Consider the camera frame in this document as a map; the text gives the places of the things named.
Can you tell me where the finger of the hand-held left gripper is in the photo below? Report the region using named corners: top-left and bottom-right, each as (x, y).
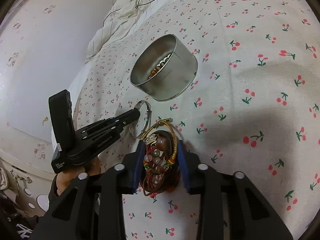
top-left (86, 119), bottom-right (139, 141)
top-left (76, 108), bottom-right (141, 137)

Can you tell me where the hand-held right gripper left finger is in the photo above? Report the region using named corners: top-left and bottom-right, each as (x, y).
top-left (32, 141), bottom-right (147, 240)

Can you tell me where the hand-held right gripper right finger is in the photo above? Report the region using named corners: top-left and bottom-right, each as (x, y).
top-left (176, 139), bottom-right (294, 240)

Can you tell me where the yellow woven cord bracelet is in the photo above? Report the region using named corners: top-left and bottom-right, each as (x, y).
top-left (144, 119), bottom-right (181, 167)

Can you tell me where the dark brown bead bracelet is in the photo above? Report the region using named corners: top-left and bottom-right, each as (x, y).
top-left (140, 130), bottom-right (181, 197)

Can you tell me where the silver bangle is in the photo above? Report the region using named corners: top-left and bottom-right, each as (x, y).
top-left (130, 100), bottom-right (152, 139)

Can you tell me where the amber and white bead bracelet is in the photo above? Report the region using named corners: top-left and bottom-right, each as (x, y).
top-left (147, 54), bottom-right (173, 79)

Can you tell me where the round silver metal tin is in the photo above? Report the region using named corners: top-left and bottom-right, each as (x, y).
top-left (129, 34), bottom-right (198, 102)

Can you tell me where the person's left forearm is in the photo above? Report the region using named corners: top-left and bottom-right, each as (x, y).
top-left (15, 180), bottom-right (75, 240)

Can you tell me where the person's left hand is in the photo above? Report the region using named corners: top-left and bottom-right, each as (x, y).
top-left (56, 156), bottom-right (102, 196)

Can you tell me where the white striped duvet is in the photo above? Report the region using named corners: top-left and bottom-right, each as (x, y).
top-left (85, 0), bottom-right (213, 63)

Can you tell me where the black printed clothing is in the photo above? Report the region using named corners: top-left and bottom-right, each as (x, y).
top-left (0, 211), bottom-right (42, 240)

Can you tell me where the thin black cable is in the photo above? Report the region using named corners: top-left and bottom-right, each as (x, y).
top-left (104, 0), bottom-right (168, 28)

